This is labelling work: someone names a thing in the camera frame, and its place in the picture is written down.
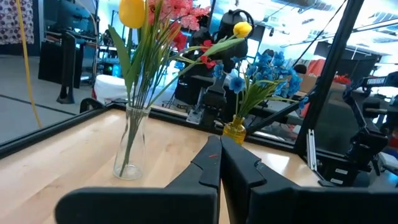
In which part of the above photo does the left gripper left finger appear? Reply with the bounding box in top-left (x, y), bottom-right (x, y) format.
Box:
top-left (54, 134), bottom-right (223, 224)

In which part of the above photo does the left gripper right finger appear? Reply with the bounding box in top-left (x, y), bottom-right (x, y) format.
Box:
top-left (220, 134), bottom-right (398, 224)

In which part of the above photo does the large blue flower bunch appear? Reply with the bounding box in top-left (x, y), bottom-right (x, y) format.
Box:
top-left (236, 51), bottom-right (310, 119)

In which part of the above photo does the small blue flower bunch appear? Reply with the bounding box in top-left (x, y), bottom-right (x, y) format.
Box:
top-left (213, 62), bottom-right (268, 119)

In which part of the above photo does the red flower bunch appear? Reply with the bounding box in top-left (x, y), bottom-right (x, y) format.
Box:
top-left (136, 21), bottom-right (218, 125)

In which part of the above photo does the yellow artificial tulip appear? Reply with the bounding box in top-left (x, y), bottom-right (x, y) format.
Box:
top-left (107, 0), bottom-right (147, 175)
top-left (146, 21), bottom-right (253, 108)

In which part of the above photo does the pink flower bunch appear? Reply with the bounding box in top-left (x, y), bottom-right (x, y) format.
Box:
top-left (133, 0), bottom-right (211, 125)

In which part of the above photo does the clear glass vase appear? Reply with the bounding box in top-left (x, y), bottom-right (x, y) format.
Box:
top-left (113, 104), bottom-right (152, 180)

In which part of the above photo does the amber glass vase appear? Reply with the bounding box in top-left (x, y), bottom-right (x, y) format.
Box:
top-left (222, 114), bottom-right (247, 146)

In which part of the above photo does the white plastic bin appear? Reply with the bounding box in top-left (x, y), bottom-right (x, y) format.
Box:
top-left (93, 73), bottom-right (132, 105)

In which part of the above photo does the purple patterned cloth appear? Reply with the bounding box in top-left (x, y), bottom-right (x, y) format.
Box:
top-left (0, 0), bottom-right (34, 46)

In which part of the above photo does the yellow cable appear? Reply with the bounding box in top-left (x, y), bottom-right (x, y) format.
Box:
top-left (15, 0), bottom-right (43, 129)

